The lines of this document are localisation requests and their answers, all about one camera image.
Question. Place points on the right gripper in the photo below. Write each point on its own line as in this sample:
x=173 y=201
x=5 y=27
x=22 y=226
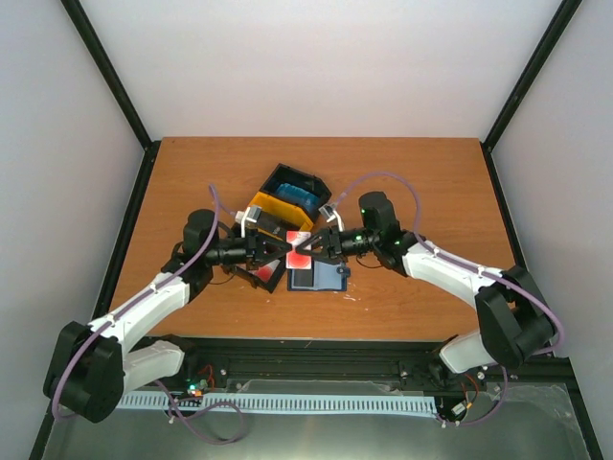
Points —
x=333 y=243

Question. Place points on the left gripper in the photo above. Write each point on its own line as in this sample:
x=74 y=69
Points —
x=260 y=249

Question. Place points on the blue leather card holder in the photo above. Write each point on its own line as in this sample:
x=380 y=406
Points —
x=327 y=277

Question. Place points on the black credit card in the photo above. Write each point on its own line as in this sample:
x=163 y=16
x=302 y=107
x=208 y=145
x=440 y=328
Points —
x=303 y=278

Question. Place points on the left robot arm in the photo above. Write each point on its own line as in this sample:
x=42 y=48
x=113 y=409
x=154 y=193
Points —
x=134 y=311

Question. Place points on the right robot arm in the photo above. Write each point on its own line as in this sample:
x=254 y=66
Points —
x=512 y=322

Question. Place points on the red white card stack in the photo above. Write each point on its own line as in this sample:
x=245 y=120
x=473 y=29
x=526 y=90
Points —
x=266 y=272

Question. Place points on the black bin with red cards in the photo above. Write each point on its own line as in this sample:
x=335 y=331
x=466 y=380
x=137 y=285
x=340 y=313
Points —
x=250 y=277

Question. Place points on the black bin with blue cards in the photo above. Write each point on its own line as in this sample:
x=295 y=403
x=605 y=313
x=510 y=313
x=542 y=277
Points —
x=308 y=192

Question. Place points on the yellow middle bin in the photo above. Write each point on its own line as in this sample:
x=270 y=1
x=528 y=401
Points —
x=279 y=216

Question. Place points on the left controller board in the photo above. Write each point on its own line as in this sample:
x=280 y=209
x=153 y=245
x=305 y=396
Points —
x=202 y=382

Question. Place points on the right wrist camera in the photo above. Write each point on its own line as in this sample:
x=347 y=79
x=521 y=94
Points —
x=330 y=214

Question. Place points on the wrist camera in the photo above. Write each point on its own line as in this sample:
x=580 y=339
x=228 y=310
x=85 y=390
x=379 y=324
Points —
x=247 y=220
x=330 y=214

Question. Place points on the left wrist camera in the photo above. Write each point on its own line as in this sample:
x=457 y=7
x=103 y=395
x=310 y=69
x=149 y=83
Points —
x=247 y=220

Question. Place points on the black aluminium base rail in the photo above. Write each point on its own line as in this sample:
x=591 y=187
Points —
x=408 y=366

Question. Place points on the light blue cable duct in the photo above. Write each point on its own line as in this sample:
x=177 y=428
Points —
x=287 y=404

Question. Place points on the left black frame post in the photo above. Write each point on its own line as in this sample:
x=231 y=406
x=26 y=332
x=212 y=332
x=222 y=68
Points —
x=104 y=64

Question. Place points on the black frame post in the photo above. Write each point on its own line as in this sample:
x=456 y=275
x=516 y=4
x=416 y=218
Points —
x=543 y=49
x=104 y=64

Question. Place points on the right black frame post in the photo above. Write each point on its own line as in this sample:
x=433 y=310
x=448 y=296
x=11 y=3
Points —
x=543 y=49

